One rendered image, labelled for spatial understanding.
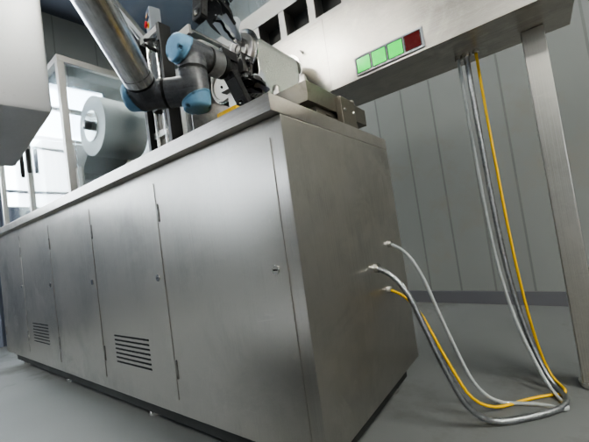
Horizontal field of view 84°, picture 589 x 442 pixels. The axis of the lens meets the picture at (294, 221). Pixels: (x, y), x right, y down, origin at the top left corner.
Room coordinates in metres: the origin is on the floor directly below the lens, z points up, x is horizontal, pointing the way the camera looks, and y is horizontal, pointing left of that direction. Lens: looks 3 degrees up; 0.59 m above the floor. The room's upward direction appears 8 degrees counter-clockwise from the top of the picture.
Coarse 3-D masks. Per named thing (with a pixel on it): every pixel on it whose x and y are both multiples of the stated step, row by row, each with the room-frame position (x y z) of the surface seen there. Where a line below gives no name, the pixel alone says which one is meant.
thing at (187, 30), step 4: (188, 24) 1.22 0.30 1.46; (184, 28) 1.23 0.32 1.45; (188, 28) 1.22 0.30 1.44; (192, 28) 1.24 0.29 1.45; (184, 32) 1.24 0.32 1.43; (188, 32) 1.22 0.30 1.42; (192, 32) 1.25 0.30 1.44; (196, 32) 1.26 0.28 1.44; (200, 32) 1.27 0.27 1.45; (192, 36) 1.27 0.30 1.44; (196, 36) 1.27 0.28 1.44; (200, 36) 1.27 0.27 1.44; (204, 36) 1.29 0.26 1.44; (208, 36) 1.31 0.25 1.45; (208, 40) 1.31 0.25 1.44; (212, 40) 1.31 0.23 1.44; (212, 44) 1.34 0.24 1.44; (216, 44) 1.34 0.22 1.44; (220, 44) 1.36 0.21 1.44; (228, 48) 1.38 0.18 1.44
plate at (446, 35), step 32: (352, 0) 1.19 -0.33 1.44; (384, 0) 1.12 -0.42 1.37; (416, 0) 1.06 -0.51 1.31; (448, 0) 1.01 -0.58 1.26; (480, 0) 0.96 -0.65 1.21; (512, 0) 0.91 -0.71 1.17; (544, 0) 0.88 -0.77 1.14; (320, 32) 1.28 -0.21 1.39; (352, 32) 1.20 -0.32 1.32; (384, 32) 1.13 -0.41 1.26; (448, 32) 1.01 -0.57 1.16; (480, 32) 1.00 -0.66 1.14; (512, 32) 1.03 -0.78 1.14; (320, 64) 1.30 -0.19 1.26; (352, 64) 1.21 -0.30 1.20; (416, 64) 1.15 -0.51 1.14; (448, 64) 1.19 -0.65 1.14; (352, 96) 1.36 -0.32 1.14
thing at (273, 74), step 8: (264, 64) 1.09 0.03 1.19; (272, 64) 1.13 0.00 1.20; (264, 72) 1.09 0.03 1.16; (272, 72) 1.12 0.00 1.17; (280, 72) 1.17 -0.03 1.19; (272, 80) 1.12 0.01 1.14; (280, 80) 1.16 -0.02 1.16; (288, 80) 1.20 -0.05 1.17; (296, 80) 1.24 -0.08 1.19; (272, 88) 1.11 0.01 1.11; (280, 88) 1.15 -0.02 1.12
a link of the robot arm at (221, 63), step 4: (216, 52) 0.88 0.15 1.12; (220, 52) 0.89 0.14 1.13; (216, 56) 0.87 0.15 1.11; (220, 56) 0.88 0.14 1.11; (224, 56) 0.90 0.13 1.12; (216, 60) 0.88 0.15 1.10; (220, 60) 0.88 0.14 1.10; (224, 60) 0.90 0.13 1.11; (216, 64) 0.88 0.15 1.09; (220, 64) 0.89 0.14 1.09; (224, 64) 0.90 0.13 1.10; (216, 68) 0.89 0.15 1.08; (220, 68) 0.90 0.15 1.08; (224, 68) 0.91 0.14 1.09; (212, 72) 0.89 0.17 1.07; (216, 72) 0.90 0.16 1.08; (220, 72) 0.90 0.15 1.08; (212, 76) 0.92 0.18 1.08; (216, 76) 0.92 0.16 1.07
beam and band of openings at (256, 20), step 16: (272, 0) 1.42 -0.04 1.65; (288, 0) 1.36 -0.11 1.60; (304, 0) 1.35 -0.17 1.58; (320, 0) 1.34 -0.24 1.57; (336, 0) 1.31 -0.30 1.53; (256, 16) 1.48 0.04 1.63; (272, 16) 1.42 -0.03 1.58; (288, 16) 1.42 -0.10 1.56; (304, 16) 1.41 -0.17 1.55; (320, 16) 1.28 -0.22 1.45; (256, 32) 1.49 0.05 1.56; (272, 32) 1.52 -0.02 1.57; (288, 32) 1.40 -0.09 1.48
